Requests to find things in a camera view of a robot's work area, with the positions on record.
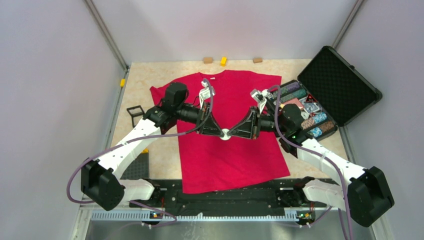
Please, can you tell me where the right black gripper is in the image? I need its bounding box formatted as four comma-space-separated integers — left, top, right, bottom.
228, 106, 288, 141

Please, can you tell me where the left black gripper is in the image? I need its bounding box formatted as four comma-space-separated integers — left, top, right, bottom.
175, 101, 224, 137

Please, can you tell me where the white round pin brooch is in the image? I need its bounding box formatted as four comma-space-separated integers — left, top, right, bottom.
220, 128, 231, 141

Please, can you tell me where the red t-shirt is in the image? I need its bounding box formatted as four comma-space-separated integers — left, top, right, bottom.
149, 69, 292, 195

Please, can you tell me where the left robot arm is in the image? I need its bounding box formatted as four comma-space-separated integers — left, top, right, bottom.
80, 78, 225, 211

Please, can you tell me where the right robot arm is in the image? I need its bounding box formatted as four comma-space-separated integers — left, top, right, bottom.
227, 104, 395, 227

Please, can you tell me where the left tan wooden block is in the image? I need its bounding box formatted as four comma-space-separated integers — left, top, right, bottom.
202, 57, 214, 64

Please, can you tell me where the tan wooden block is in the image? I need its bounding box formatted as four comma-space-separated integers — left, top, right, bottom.
252, 57, 263, 64
202, 57, 214, 64

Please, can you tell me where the right tan wooden block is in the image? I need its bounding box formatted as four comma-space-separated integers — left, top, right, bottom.
252, 57, 263, 64

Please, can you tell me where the yellow small block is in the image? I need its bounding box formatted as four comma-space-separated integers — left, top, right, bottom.
220, 56, 228, 67

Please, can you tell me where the small black framed box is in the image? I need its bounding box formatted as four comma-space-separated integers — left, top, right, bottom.
126, 105, 145, 128

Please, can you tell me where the dark grey studded baseplate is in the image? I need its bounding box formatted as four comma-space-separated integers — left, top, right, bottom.
120, 152, 150, 180

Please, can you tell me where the black case with chips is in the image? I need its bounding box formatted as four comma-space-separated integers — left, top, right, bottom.
280, 46, 383, 141

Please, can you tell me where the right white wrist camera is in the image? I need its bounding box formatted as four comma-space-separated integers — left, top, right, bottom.
250, 89, 270, 114

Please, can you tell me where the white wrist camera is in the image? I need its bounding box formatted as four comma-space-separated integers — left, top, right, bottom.
198, 78, 216, 108
250, 89, 270, 114

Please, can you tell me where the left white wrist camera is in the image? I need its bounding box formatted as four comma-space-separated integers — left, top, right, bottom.
198, 78, 216, 108

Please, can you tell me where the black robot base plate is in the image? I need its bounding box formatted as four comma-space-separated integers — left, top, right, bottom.
142, 178, 327, 218

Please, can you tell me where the yellow clip on frame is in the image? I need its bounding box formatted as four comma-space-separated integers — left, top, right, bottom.
119, 78, 126, 88

